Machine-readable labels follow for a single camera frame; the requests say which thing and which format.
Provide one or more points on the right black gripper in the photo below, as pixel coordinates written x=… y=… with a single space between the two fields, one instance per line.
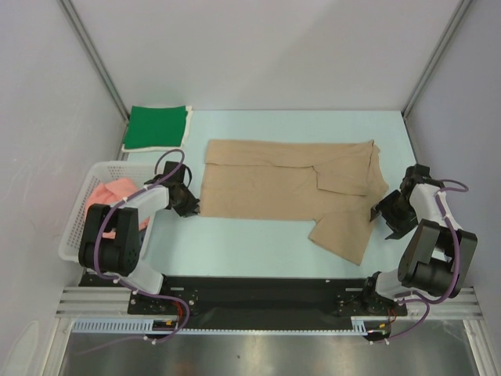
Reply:
x=397 y=211

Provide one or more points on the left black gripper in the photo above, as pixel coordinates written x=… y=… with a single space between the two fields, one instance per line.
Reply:
x=192 y=206

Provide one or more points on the beige t shirt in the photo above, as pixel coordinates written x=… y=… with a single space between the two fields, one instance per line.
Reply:
x=335 y=185

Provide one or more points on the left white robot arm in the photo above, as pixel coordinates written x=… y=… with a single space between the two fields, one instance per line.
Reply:
x=143 y=277

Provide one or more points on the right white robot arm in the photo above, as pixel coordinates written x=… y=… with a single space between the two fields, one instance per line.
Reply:
x=435 y=262

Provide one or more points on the white plastic basket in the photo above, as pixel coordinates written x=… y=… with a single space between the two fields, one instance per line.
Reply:
x=74 y=219

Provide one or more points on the pink t shirt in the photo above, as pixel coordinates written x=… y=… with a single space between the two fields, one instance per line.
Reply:
x=109 y=193

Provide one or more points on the folded white t shirt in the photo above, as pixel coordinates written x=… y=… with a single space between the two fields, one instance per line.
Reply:
x=188 y=125

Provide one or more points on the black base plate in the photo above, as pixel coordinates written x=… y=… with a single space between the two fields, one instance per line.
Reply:
x=278 y=304

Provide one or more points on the white slotted cable duct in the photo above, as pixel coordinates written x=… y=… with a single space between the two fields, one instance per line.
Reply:
x=151 y=327

